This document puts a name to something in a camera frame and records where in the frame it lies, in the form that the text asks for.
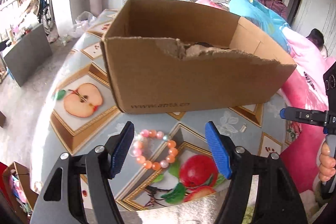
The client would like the small silver charm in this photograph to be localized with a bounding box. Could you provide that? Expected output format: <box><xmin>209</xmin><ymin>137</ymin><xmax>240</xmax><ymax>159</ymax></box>
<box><xmin>240</xmin><ymin>123</ymin><xmax>247</xmax><ymax>133</ymax></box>

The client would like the pink orange bead bracelet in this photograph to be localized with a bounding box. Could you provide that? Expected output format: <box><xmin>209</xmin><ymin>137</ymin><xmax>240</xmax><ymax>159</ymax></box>
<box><xmin>129</xmin><ymin>129</ymin><xmax>180</xmax><ymax>171</ymax></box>

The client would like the right hand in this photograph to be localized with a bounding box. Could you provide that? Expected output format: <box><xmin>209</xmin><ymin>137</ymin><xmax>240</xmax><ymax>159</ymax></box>
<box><xmin>319</xmin><ymin>142</ymin><xmax>335</xmax><ymax>182</ymax></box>

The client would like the pink floral blanket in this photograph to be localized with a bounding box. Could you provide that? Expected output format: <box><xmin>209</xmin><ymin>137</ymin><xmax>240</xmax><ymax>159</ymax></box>
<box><xmin>195</xmin><ymin>0</ymin><xmax>336</xmax><ymax>195</ymax></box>

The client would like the person lying dark hair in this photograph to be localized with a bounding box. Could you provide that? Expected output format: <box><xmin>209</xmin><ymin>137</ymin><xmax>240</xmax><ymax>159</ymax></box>
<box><xmin>306</xmin><ymin>28</ymin><xmax>326</xmax><ymax>51</ymax></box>

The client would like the fruit pattern tablecloth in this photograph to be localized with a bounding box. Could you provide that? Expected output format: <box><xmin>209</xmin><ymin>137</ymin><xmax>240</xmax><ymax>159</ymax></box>
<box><xmin>31</xmin><ymin>10</ymin><xmax>290</xmax><ymax>211</ymax></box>

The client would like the blue quilt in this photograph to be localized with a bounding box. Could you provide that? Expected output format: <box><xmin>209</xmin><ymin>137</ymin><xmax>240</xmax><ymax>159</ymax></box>
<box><xmin>229</xmin><ymin>0</ymin><xmax>291</xmax><ymax>53</ymax></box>

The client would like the grey cabinet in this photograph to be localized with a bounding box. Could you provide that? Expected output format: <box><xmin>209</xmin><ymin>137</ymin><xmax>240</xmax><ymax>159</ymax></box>
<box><xmin>2</xmin><ymin>23</ymin><xmax>52</xmax><ymax>87</ymax></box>

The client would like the brown cardboard box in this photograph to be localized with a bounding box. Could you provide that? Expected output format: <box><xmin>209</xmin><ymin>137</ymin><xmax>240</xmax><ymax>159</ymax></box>
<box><xmin>101</xmin><ymin>0</ymin><xmax>296</xmax><ymax>114</ymax></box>

